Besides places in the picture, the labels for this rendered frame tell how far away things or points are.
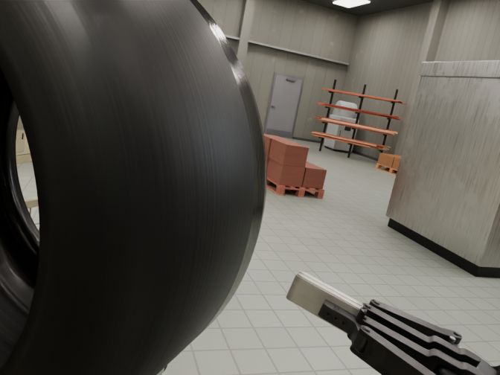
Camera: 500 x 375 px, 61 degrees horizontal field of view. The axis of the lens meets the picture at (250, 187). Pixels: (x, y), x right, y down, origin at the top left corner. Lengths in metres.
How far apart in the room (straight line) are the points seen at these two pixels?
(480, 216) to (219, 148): 4.34
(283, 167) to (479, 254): 2.73
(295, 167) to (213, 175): 5.71
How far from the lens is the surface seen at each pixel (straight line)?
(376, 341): 0.40
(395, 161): 11.35
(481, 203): 4.65
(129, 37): 0.33
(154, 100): 0.32
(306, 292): 0.44
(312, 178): 6.27
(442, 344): 0.45
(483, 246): 4.61
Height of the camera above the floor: 1.31
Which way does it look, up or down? 12 degrees down
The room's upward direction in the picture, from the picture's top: 11 degrees clockwise
